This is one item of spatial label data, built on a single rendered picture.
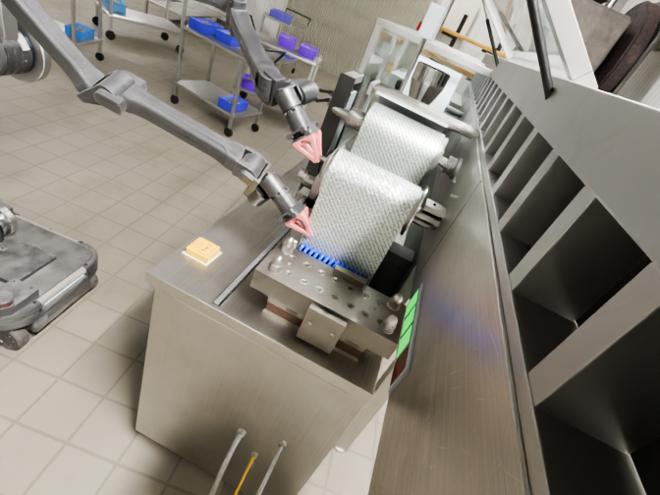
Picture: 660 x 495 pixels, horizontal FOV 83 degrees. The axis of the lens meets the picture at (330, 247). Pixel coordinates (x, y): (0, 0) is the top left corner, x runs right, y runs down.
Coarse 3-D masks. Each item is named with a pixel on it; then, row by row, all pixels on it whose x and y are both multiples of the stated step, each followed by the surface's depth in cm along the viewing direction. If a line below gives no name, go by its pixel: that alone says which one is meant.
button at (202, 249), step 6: (198, 240) 109; (204, 240) 110; (192, 246) 106; (198, 246) 107; (204, 246) 108; (210, 246) 109; (216, 246) 110; (186, 252) 106; (192, 252) 105; (198, 252) 105; (204, 252) 106; (210, 252) 107; (216, 252) 110; (198, 258) 106; (204, 258) 105; (210, 258) 107
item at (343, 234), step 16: (320, 192) 99; (320, 208) 101; (336, 208) 100; (320, 224) 104; (336, 224) 102; (352, 224) 101; (368, 224) 99; (304, 240) 108; (320, 240) 106; (336, 240) 104; (352, 240) 103; (368, 240) 101; (384, 240) 100; (336, 256) 107; (352, 256) 105; (368, 256) 104; (368, 272) 106
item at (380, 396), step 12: (384, 372) 148; (384, 384) 143; (372, 396) 148; (384, 396) 146; (372, 408) 152; (360, 420) 158; (348, 432) 164; (360, 432) 161; (336, 444) 170; (348, 444) 168
